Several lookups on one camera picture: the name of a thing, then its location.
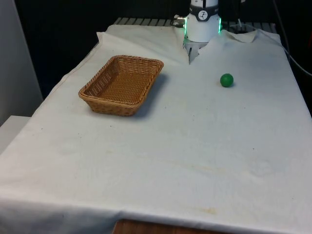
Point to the green ball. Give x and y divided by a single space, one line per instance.
227 80

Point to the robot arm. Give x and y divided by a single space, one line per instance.
202 29

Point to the brown wicker basket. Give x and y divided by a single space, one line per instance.
122 84

